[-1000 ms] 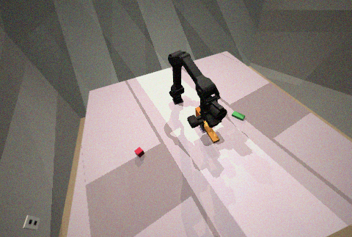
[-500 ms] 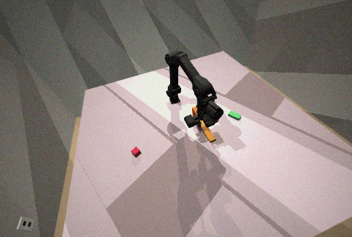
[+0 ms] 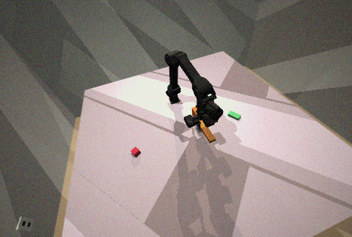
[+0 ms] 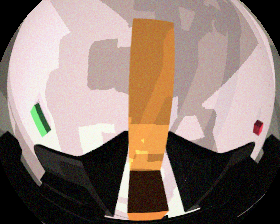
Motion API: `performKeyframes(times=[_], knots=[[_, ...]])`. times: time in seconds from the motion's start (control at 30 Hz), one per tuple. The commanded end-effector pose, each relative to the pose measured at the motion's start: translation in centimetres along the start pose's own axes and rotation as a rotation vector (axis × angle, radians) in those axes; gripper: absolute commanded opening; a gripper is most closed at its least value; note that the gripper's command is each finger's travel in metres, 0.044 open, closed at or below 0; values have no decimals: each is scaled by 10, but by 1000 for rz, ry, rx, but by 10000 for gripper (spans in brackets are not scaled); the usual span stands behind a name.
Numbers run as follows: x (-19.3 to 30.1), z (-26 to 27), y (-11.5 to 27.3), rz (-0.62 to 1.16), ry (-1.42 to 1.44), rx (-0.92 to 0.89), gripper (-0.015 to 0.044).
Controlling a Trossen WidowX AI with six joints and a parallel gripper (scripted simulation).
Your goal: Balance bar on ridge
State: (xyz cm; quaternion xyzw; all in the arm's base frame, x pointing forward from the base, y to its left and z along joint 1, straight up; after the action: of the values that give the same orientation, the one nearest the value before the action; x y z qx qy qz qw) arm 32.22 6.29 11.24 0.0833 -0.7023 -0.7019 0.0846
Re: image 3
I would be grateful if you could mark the small red cube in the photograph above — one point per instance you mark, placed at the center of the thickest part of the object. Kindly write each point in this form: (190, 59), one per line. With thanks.
(136, 152)

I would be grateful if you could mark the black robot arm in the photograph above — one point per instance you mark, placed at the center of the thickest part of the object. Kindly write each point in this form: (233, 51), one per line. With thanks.
(200, 85)

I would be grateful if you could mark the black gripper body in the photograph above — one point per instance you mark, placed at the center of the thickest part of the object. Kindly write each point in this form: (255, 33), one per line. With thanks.
(192, 121)

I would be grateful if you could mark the green rectangular block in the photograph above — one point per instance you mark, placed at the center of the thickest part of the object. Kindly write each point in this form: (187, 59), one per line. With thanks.
(234, 115)

